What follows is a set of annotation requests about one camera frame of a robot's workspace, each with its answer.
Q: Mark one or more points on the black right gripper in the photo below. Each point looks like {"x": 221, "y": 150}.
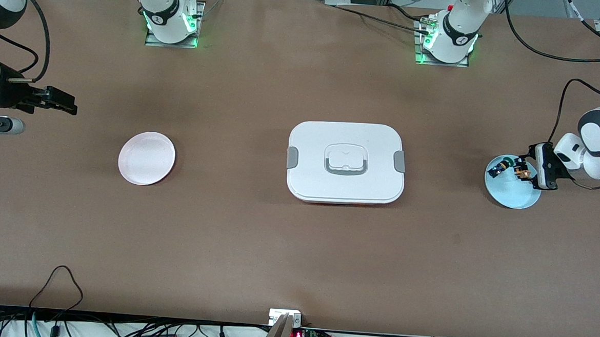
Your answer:
{"x": 12, "y": 96}

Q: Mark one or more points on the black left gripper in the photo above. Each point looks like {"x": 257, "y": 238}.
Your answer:
{"x": 521, "y": 171}

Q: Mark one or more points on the orange switch module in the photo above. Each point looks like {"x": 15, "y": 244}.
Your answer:
{"x": 523, "y": 174}

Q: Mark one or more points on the light blue round plate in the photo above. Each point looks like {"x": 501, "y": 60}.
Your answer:
{"x": 509, "y": 195}

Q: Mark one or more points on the pale pink round plate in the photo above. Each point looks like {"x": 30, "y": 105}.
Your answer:
{"x": 146, "y": 158}

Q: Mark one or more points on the white lidded container box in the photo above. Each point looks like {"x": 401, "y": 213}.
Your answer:
{"x": 345, "y": 186}

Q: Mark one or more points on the red LED display board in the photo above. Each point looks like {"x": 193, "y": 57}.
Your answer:
{"x": 297, "y": 336}

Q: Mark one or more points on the small white box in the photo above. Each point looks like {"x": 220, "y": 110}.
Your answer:
{"x": 277, "y": 315}

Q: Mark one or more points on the green blue switch module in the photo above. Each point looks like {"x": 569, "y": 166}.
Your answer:
{"x": 496, "y": 170}

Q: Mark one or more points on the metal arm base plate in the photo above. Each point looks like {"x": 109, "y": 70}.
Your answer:
{"x": 441, "y": 63}
{"x": 155, "y": 43}

